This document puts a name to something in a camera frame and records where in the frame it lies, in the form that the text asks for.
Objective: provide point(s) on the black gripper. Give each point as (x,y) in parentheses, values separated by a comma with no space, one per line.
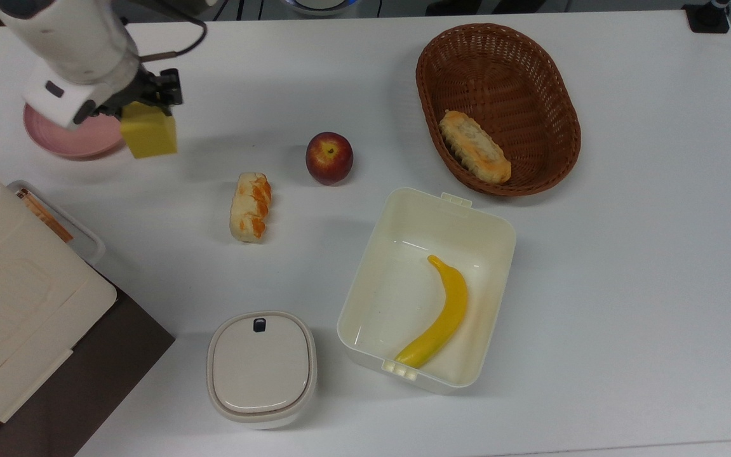
(159,89)

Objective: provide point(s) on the yellow cube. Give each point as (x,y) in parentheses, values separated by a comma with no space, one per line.
(149,134)

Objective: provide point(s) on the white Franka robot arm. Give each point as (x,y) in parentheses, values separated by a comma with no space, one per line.
(73,51)

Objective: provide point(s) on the pink plate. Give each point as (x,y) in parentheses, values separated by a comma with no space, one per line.
(70,141)

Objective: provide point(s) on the shrimp sushi toy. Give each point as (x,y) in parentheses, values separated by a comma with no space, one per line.
(251,207)

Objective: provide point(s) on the clear plastic box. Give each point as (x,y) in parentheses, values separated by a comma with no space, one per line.
(79,235)

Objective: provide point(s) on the red apple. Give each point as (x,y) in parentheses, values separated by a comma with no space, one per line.
(329,158)

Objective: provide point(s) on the white blue round device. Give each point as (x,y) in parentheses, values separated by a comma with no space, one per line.
(319,5)

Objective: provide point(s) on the white appliance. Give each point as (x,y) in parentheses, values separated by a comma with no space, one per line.
(9,304)

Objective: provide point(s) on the dark brown board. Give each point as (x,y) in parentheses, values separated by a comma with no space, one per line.
(98,374)

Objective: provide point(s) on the white round lidded container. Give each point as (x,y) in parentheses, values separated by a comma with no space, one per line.
(261,369)

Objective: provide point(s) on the cream plastic open container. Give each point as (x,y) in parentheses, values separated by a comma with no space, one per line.
(397,285)

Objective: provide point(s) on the toasted bread toy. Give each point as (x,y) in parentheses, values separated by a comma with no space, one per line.
(474,147)

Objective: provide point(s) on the brown wicker basket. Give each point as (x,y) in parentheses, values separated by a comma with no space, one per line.
(498,70)

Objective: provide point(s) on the yellow banana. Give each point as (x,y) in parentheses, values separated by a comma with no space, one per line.
(444,314)

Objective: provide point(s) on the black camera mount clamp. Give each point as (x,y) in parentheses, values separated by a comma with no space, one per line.
(708,16)

